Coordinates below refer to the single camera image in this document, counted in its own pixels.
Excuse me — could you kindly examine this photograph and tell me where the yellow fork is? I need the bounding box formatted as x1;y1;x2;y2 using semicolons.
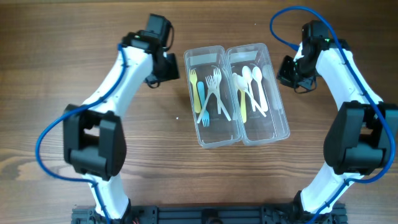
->
189;70;201;113

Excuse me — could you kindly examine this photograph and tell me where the clear plastic container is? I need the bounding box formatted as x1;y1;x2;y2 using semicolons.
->
227;43;290;146
184;45;243;149

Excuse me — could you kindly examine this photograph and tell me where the right blue cable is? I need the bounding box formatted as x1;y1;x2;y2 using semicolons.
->
269;5;397;224

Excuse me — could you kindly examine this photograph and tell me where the blue cable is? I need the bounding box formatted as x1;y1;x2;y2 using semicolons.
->
34;43;129;224
269;5;397;224

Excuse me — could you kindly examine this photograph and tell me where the yellow-green spoon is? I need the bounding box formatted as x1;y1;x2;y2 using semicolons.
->
240;90;247;123

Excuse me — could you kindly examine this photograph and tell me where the light blue fork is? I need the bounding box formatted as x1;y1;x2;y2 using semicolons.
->
197;82;210;128

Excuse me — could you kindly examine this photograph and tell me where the left blue cable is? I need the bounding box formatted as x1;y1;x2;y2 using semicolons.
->
34;43;129;224

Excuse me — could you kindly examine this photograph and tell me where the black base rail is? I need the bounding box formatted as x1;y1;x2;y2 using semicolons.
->
71;203;348;224

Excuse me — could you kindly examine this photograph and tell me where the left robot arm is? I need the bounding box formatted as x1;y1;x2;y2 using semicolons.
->
63;14;180;223

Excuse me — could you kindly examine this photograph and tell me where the white fork pile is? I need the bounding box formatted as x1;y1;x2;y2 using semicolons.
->
213;68;222;114

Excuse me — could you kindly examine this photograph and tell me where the white spoon lone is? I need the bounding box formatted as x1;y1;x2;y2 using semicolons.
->
232;73;240;119

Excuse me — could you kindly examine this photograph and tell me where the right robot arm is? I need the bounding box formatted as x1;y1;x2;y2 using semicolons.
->
277;21;397;223

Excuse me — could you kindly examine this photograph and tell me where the white spoon top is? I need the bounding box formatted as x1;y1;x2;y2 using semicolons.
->
242;65;256;111

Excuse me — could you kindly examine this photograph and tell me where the white spoon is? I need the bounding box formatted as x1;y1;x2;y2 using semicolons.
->
236;75;267;117
242;65;256;111
252;67;269;112

